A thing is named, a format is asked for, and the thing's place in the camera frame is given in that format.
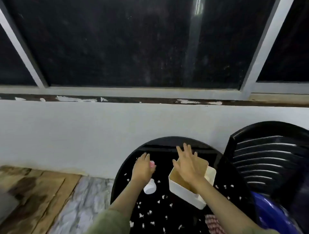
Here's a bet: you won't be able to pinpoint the dark window with white frame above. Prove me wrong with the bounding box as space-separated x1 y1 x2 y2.
0 0 309 101

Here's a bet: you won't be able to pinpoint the person's left forearm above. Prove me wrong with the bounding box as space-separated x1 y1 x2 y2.
108 179 145 215

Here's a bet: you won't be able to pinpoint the scattered white paper bits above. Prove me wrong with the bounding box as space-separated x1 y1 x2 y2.
123 172 243 233

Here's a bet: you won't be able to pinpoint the white rectangular plastic box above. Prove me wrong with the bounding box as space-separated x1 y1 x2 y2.
168 158 217 210

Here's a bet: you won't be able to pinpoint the black plastic chair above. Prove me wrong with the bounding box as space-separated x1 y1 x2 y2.
223 121 309 234

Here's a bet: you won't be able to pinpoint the worn wooden board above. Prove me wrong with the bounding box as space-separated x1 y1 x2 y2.
0 165 82 234

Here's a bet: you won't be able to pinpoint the person's right hand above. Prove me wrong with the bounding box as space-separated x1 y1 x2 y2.
172 143 206 185

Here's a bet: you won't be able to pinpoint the small white cup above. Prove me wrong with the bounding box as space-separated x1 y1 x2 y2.
143 178 157 195

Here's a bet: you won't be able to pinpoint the grey flat object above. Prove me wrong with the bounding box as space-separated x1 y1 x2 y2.
0 189 20 225

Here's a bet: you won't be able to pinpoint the red checkered cloth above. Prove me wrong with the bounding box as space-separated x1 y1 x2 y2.
205 214 226 234

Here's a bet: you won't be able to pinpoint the person's left hand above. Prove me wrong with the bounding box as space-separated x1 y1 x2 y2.
131 152 157 184

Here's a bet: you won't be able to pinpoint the brown chipped window ledge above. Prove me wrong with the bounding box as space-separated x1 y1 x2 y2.
0 93 309 108

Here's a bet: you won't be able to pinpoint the person's right forearm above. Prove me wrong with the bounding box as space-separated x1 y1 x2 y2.
192 177 260 233

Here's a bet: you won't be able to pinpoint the blue plastic stool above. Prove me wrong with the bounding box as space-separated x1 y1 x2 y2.
251 192 303 234

